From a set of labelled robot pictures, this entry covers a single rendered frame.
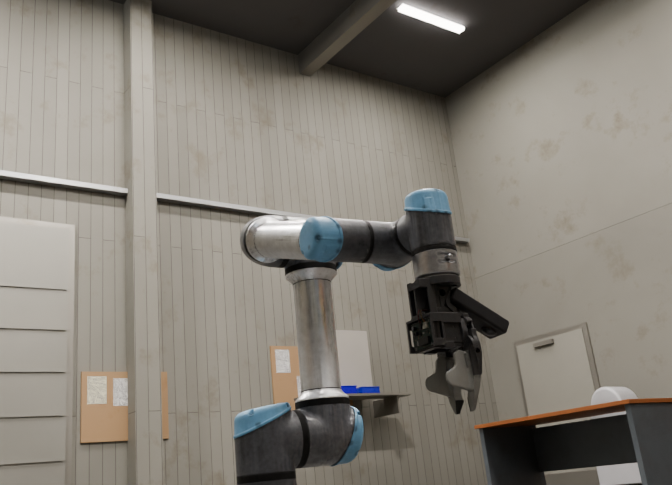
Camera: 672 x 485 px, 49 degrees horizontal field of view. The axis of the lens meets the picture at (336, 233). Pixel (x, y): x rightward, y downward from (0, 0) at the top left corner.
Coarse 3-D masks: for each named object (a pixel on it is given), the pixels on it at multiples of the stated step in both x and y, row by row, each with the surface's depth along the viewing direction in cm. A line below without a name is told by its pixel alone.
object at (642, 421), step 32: (544, 416) 496; (576, 416) 523; (640, 416) 454; (512, 448) 553; (544, 448) 561; (576, 448) 539; (608, 448) 519; (640, 448) 443; (512, 480) 542; (544, 480) 562
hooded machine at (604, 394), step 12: (600, 396) 910; (612, 396) 898; (624, 396) 900; (636, 396) 917; (600, 468) 894; (612, 468) 882; (624, 468) 871; (636, 468) 860; (600, 480) 892; (612, 480) 880; (624, 480) 869; (636, 480) 858
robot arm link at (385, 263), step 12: (372, 228) 127; (384, 228) 128; (396, 228) 127; (384, 240) 127; (396, 240) 127; (372, 252) 127; (384, 252) 128; (396, 252) 129; (408, 252) 127; (384, 264) 133; (396, 264) 132
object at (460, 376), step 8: (456, 352) 115; (464, 352) 116; (456, 360) 114; (464, 360) 115; (456, 368) 114; (464, 368) 114; (448, 376) 113; (456, 376) 113; (464, 376) 114; (472, 376) 114; (480, 376) 114; (456, 384) 113; (464, 384) 113; (472, 384) 114; (472, 392) 114; (472, 400) 113; (472, 408) 113
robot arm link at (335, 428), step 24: (288, 216) 165; (288, 264) 162; (312, 264) 161; (336, 264) 167; (312, 288) 160; (312, 312) 159; (312, 336) 157; (312, 360) 156; (336, 360) 158; (312, 384) 154; (336, 384) 155; (312, 408) 151; (336, 408) 152; (312, 432) 148; (336, 432) 150; (360, 432) 152; (312, 456) 147; (336, 456) 150
